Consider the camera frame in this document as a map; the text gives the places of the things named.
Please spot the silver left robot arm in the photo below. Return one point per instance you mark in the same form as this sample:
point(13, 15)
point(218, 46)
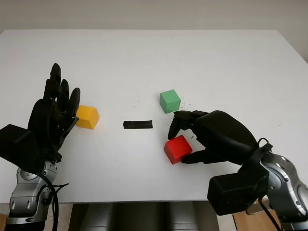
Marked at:
point(24, 192)

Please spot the grey robot lower body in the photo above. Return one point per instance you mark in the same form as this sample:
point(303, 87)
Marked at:
point(134, 219)

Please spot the white table leg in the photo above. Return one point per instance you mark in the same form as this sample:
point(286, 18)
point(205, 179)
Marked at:
point(226, 223)

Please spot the red wooden block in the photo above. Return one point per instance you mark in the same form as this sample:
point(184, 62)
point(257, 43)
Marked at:
point(176, 146)

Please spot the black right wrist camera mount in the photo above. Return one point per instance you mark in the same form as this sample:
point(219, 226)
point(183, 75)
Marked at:
point(231, 192)

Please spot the black tape strip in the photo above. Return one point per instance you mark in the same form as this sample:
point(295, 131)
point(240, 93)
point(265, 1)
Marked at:
point(138, 124)

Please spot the green wooden block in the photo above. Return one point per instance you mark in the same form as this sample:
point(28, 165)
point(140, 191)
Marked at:
point(169, 99)

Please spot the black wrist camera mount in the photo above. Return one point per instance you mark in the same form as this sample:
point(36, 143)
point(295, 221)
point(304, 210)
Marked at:
point(16, 144)
point(231, 192)

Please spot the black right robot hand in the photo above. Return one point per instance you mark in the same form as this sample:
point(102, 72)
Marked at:
point(223, 134)

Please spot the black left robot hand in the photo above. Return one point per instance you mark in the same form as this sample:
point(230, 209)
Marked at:
point(48, 115)

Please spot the yellow wooden block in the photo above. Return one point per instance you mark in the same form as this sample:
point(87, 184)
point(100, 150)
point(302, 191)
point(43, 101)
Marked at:
point(89, 118)

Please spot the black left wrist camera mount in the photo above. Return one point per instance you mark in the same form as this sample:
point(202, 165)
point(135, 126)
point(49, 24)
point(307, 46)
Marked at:
point(16, 144)

